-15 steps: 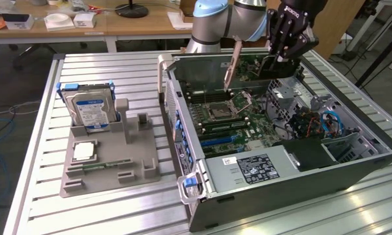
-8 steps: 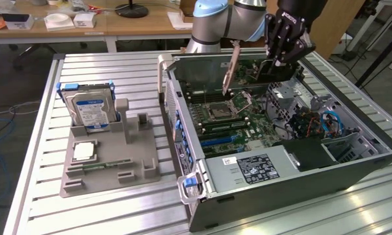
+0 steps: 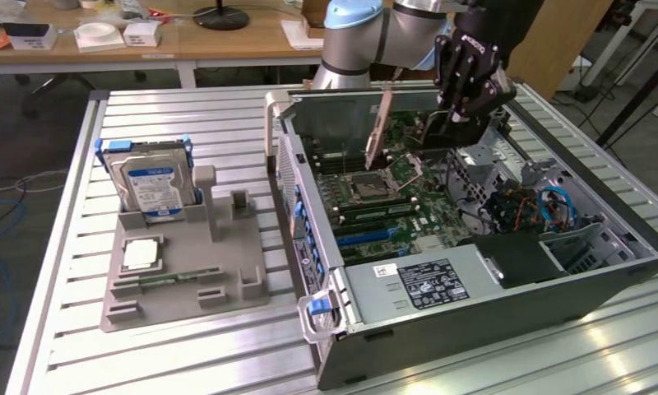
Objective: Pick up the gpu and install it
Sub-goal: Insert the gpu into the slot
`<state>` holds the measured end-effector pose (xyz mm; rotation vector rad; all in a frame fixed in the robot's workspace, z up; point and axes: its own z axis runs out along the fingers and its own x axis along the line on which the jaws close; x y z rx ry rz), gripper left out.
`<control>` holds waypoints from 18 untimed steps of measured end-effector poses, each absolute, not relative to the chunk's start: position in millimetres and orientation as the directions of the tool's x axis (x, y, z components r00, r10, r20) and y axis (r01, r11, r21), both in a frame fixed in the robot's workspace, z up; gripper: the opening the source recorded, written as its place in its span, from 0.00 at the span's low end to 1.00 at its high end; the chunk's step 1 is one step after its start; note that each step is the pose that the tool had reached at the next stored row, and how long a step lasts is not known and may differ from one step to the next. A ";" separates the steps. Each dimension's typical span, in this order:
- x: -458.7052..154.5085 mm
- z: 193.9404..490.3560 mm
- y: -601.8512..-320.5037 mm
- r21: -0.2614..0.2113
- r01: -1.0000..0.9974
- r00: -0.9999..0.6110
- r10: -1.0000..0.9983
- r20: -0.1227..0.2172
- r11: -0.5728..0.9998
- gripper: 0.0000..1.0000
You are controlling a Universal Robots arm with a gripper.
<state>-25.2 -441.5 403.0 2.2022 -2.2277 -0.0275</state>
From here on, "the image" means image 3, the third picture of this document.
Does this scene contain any wooden desk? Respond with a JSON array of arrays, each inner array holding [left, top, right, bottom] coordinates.
[[0, 0, 480, 90]]

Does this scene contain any hard disk in blue caddy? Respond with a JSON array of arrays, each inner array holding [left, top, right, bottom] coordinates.
[[95, 134, 195, 226]]

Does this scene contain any translucent case handle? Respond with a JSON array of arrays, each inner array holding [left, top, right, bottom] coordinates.
[[264, 91, 296, 158], [298, 289, 346, 343]]

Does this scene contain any grey parts rack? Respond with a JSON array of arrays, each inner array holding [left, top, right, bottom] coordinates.
[[99, 164, 271, 333]]

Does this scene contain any green RAM stick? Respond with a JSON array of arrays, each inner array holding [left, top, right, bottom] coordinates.
[[135, 271, 203, 286]]

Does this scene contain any white box with dark top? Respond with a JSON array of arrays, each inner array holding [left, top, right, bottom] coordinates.
[[3, 22, 60, 51]]

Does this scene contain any black tripod pole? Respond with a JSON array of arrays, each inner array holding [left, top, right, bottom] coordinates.
[[596, 0, 658, 146]]

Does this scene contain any black open PC case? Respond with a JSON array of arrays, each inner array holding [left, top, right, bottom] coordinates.
[[264, 81, 658, 392]]

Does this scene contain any green GPU with black fan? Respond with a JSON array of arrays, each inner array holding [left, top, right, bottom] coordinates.
[[364, 81, 494, 170]]

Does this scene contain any CPU socket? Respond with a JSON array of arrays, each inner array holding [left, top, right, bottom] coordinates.
[[348, 172, 403, 203]]

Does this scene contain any white square dish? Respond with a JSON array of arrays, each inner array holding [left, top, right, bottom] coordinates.
[[74, 22, 128, 53]]

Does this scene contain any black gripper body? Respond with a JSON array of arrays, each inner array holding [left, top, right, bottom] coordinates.
[[450, 0, 544, 69]]

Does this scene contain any silver CPU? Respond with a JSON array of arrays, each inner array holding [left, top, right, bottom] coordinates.
[[120, 239, 163, 272]]

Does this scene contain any flat white paper box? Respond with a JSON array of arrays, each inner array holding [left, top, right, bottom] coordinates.
[[282, 19, 327, 51]]

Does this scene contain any green motherboard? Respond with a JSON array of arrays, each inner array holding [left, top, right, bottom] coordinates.
[[310, 147, 476, 267]]

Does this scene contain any silver chipset heatsink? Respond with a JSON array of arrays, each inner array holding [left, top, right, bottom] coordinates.
[[415, 235, 452, 253]]

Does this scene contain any black lamp base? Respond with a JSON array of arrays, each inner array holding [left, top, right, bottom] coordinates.
[[192, 0, 252, 31]]

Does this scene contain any blue wire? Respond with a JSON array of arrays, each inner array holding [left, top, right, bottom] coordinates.
[[538, 185, 579, 231]]

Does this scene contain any grey power supply unit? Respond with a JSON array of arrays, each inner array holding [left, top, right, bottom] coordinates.
[[343, 244, 507, 327]]

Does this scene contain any wooden cabinet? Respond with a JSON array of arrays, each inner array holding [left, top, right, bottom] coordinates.
[[463, 0, 619, 102]]

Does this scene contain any silver socket cover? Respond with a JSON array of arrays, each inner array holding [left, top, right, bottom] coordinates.
[[384, 154, 426, 193]]

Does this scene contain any plain white box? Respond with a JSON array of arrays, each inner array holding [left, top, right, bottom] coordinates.
[[122, 21, 164, 48]]

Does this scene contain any blue expansion slot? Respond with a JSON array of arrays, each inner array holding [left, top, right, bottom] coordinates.
[[334, 227, 398, 249]]

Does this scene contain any perforated metal disk bay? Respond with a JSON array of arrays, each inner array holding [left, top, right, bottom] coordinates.
[[448, 123, 528, 201]]

